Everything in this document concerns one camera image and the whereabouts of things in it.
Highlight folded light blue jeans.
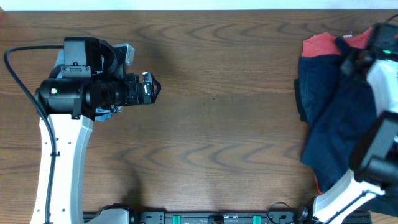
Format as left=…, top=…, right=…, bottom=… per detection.
left=95, top=105, right=123, bottom=122

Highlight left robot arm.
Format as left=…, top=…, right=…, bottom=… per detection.
left=31, top=37, right=161, bottom=223

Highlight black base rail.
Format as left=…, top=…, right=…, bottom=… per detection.
left=83, top=203, right=373, bottom=224

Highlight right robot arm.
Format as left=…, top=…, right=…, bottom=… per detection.
left=298, top=21, right=397, bottom=223

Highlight dark navy pants pile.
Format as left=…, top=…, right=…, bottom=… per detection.
left=294, top=37, right=377, bottom=194

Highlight red t-shirt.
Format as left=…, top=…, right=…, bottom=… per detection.
left=302, top=28, right=372, bottom=58

